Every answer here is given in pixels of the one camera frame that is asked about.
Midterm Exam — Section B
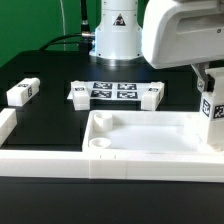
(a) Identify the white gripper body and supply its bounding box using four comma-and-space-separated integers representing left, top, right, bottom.
142, 0, 224, 69

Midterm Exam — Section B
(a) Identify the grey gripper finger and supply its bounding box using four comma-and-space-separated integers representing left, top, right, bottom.
191, 62, 214, 93

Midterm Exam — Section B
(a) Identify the white desk top tray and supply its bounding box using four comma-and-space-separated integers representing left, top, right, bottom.
82, 110, 224, 154

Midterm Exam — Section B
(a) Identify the fiducial marker sheet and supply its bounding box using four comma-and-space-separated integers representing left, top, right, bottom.
67, 81, 158, 101

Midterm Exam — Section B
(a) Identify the white front fence bar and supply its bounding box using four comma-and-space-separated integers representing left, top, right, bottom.
0, 150, 224, 183

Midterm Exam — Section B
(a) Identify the white left fence block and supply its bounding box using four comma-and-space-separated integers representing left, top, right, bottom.
0, 108, 17, 146

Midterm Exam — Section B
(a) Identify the black cable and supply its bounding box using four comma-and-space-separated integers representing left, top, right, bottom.
39, 0, 98, 52

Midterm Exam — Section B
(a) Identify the white thin cable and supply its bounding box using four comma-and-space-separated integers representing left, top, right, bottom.
59, 0, 67, 52

